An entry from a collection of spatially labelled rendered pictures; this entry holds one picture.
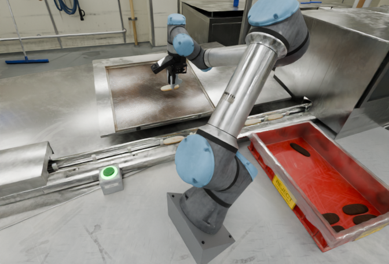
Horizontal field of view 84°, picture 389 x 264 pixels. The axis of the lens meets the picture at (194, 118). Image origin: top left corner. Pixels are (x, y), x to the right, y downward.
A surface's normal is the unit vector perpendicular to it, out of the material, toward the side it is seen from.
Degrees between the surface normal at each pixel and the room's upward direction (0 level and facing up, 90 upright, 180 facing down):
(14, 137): 0
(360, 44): 90
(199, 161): 53
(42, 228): 0
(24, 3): 90
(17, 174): 0
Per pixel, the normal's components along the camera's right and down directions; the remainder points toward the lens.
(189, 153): -0.67, -0.25
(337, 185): 0.04, -0.79
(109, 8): 0.36, 0.59
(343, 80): -0.93, 0.19
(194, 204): -0.32, -0.51
